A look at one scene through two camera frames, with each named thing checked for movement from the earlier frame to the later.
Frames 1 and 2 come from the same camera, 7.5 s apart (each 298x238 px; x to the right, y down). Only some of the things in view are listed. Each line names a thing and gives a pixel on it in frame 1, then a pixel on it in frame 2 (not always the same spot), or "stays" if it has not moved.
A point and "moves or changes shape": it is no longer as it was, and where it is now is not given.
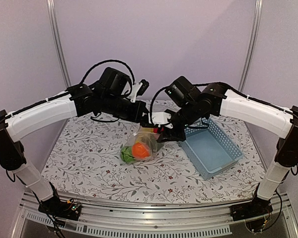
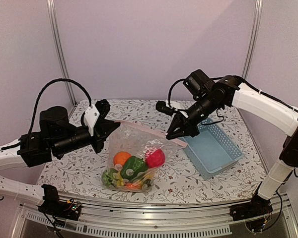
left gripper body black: x=111 y=105 → x=65 y=145
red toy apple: x=162 y=129 → x=155 y=158
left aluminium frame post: x=53 y=14 stays
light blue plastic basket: x=209 y=148 stays
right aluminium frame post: x=251 y=45 stays
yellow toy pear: x=145 y=129 → x=120 y=181
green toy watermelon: x=126 y=154 → x=108 y=178
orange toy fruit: x=140 y=150 → x=120 y=157
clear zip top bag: x=141 y=146 moves or changes shape
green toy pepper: x=156 y=145 → x=132 y=166
